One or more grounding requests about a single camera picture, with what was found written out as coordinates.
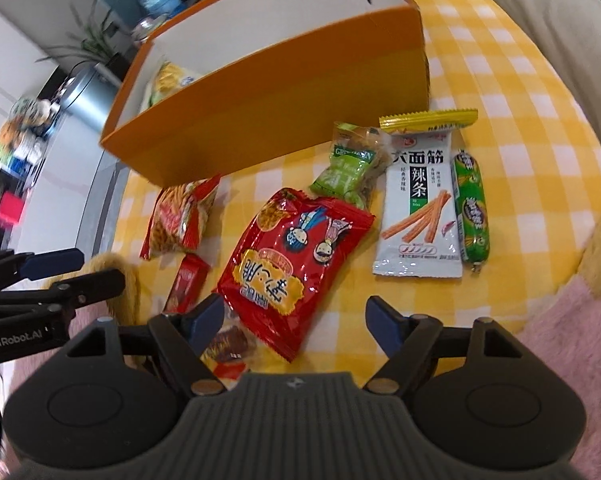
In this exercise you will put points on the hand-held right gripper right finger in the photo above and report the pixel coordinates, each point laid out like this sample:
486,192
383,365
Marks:
383,317

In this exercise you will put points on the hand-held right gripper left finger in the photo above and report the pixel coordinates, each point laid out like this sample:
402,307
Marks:
208,317

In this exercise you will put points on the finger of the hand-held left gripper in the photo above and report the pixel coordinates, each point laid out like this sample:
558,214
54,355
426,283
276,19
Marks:
55,262
90,285

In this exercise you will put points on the brown red candy packet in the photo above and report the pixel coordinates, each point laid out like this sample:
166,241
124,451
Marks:
230,347

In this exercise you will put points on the small red snack packet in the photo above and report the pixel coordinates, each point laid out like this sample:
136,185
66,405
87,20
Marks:
188,282

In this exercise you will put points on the large red cartoon snack packet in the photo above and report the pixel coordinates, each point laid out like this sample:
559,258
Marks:
290,270

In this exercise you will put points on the orange red stick snack packet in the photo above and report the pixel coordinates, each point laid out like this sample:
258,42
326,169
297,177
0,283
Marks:
180,215

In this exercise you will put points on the white spicy strip packet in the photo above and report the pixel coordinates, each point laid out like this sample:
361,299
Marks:
415,210

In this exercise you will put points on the green sausage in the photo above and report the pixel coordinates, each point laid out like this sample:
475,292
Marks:
473,210

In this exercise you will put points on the green pea snack packet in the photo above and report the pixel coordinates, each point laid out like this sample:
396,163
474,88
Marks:
343,175

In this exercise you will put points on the orange cardboard box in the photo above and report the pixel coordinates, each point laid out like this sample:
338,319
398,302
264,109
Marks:
280,110

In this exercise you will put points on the pink box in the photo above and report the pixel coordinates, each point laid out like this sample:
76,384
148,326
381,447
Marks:
10,211

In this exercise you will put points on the colourful toy pile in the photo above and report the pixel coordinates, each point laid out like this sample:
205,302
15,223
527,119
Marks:
23,130

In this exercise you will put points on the grey cabinet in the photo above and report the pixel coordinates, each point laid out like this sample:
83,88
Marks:
90,95

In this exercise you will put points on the pink fluffy blanket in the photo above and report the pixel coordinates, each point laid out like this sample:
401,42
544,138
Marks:
580,335

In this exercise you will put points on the yellow checkered tablecloth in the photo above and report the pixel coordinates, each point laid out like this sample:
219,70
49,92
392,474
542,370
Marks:
520,160

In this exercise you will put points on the yellow green snack packet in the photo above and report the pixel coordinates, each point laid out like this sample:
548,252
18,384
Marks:
168,82

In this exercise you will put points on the green potted plant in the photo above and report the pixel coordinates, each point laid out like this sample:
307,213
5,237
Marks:
95,40

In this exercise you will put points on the beige sofa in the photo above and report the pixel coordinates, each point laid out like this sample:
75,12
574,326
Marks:
555,20

